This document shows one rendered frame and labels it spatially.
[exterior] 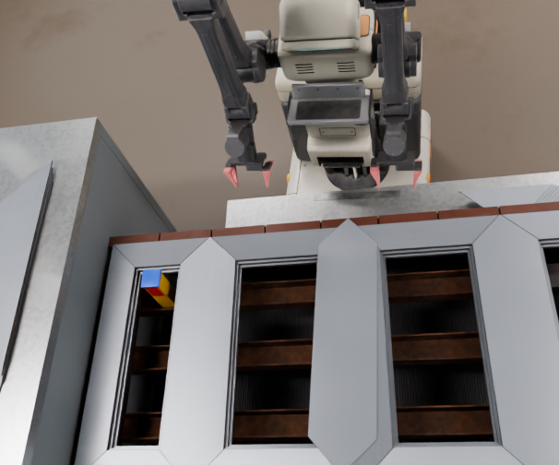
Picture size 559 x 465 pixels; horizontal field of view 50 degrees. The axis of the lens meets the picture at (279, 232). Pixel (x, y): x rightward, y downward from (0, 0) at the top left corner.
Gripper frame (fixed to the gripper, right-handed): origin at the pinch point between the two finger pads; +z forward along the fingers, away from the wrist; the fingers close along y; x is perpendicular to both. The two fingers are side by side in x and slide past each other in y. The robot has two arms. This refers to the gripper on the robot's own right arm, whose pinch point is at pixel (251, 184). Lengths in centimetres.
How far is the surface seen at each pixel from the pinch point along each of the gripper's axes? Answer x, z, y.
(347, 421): -50, 42, 33
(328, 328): -28.2, 30.6, 25.4
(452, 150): 121, 50, 63
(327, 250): -6.1, 19.4, 22.5
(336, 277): -13.9, 23.3, 26.1
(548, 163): 114, 54, 106
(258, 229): 2.4, 17.9, -0.9
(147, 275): -18.8, 21.7, -32.1
